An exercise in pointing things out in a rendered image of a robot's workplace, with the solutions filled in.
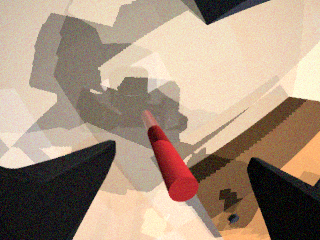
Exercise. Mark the red peg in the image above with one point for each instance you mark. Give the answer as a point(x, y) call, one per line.
point(181, 185)

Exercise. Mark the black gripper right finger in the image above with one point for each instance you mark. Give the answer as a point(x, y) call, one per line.
point(290, 207)

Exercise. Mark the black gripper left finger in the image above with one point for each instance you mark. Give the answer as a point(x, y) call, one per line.
point(47, 201)

